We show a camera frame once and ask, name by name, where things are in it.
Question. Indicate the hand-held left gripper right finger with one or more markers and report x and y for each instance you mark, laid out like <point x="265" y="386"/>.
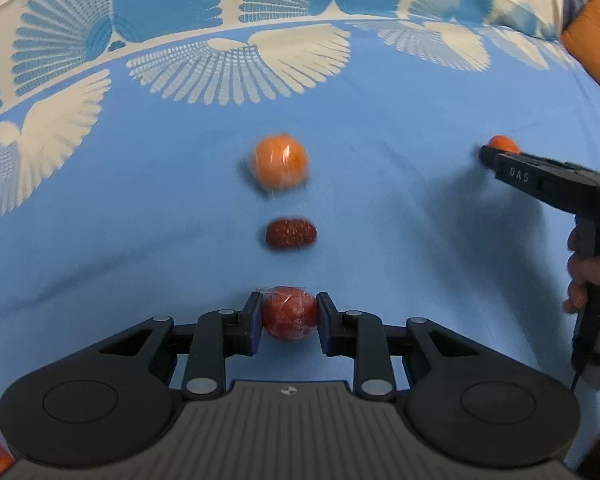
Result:
<point x="325" y="327"/>

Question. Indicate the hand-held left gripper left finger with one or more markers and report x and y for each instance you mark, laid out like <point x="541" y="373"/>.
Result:
<point x="254" y="327"/>

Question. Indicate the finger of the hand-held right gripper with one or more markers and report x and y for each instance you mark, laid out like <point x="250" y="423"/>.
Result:
<point x="489" y="157"/>

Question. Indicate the small orange kumquat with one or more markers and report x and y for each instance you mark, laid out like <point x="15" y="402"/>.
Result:
<point x="504" y="142"/>

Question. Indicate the plastic-wrapped red fruit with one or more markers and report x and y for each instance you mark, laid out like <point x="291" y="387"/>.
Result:
<point x="289" y="312"/>

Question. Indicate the person's right hand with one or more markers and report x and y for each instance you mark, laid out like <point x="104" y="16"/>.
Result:
<point x="580" y="272"/>

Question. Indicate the dark red jujube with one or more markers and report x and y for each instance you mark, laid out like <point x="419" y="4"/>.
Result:
<point x="291" y="234"/>

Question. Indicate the orange cushion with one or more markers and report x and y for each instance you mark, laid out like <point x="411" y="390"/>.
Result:
<point x="597" y="45"/>

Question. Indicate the fan-print blue bedsheet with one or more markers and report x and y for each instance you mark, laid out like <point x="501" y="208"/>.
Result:
<point x="155" y="200"/>

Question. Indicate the plastic-wrapped orange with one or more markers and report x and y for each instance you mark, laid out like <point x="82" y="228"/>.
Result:
<point x="280" y="161"/>

